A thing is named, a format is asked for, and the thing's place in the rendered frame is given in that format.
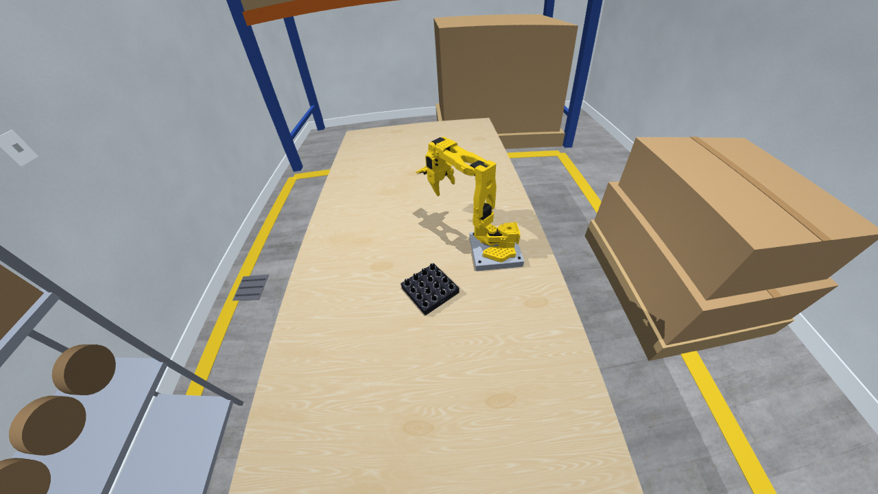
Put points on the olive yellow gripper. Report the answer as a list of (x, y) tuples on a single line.
[(435, 177)]

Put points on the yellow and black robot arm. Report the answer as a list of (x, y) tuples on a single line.
[(441, 151)]

